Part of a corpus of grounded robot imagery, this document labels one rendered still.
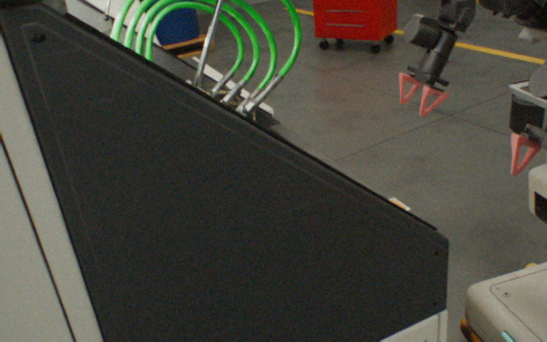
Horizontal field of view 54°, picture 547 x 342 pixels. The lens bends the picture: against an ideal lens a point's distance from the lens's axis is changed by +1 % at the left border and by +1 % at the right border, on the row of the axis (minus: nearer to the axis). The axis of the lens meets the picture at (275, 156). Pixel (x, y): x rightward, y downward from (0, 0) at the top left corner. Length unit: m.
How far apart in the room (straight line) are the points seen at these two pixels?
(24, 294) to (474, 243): 2.18
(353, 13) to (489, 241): 3.17
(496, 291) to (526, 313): 0.12
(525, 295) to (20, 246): 1.60
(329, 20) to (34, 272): 4.93
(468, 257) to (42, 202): 2.11
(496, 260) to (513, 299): 0.63
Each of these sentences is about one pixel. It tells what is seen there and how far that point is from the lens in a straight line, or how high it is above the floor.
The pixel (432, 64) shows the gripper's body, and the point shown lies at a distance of 1.37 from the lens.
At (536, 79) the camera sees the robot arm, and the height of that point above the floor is 1.19.
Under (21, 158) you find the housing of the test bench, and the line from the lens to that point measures 0.62.
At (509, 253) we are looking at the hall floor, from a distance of 2.59.
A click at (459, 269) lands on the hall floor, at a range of 2.46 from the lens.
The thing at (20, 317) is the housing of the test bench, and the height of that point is 1.11.
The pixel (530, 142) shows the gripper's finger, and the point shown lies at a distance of 1.12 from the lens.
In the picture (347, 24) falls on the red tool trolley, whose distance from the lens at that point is 5.35.
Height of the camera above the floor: 1.53
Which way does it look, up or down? 27 degrees down
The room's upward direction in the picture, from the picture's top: 7 degrees counter-clockwise
